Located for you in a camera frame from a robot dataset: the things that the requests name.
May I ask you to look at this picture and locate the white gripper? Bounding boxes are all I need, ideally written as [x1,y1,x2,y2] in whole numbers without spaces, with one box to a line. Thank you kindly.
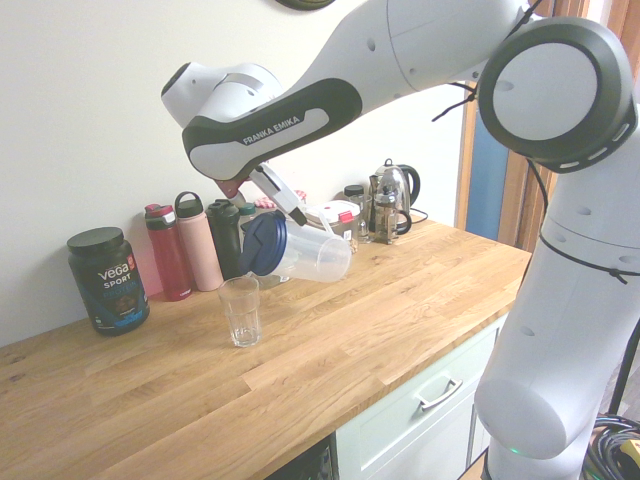
[250,163,308,227]

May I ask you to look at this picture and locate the clear plastic pitcher blue lid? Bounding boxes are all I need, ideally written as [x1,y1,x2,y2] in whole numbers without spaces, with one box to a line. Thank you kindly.
[236,209,354,287]

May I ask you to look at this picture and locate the pink water bottle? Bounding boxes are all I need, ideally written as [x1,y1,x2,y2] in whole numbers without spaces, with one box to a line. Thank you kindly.
[173,191,225,293]

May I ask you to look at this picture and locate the red water bottle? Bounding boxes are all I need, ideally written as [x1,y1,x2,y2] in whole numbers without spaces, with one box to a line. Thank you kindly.
[144,203,194,303]

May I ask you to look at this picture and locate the jar with red checkered lid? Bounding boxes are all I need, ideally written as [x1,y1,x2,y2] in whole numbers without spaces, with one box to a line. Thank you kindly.
[253,189,307,209]

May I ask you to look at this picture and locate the food container red clip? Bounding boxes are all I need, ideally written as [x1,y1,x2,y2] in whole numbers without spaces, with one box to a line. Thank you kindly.
[304,199,362,255]

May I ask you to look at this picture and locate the black shaker bottle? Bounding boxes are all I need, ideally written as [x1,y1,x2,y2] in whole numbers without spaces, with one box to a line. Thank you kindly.
[205,198,243,282]

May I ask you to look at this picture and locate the glass french press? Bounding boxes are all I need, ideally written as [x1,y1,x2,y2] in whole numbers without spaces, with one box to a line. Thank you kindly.
[372,174,414,246]

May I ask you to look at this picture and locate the clear glass tumbler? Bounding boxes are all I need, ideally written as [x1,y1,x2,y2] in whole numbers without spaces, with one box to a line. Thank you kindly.
[217,276,263,349]

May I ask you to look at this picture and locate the steel electric kettle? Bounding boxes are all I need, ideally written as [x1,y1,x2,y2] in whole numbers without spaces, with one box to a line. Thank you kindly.
[369,158,423,221]

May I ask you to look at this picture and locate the black Vega protein tub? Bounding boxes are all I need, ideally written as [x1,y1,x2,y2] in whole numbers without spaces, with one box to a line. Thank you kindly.
[67,227,151,338]

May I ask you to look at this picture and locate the pale green cabinet front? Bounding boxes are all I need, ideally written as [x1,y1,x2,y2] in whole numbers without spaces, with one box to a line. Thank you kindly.
[333,312,511,480]

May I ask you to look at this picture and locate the black dishwasher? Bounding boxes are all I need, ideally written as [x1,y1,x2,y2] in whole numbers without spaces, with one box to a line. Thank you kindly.
[268,433,338,480]

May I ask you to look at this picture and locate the black round wall clock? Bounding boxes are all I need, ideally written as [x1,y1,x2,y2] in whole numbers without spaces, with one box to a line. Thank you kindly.
[273,0,338,12]

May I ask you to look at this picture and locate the wooden door frame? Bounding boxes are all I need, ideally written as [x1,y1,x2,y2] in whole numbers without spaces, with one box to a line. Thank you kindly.
[453,0,640,254]

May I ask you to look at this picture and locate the silver drawer handle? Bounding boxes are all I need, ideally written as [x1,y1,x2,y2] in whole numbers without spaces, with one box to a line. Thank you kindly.
[413,378,464,413]

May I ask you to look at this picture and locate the bundle of floor cables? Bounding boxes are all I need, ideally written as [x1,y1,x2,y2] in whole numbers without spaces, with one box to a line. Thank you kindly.
[588,412,640,480]

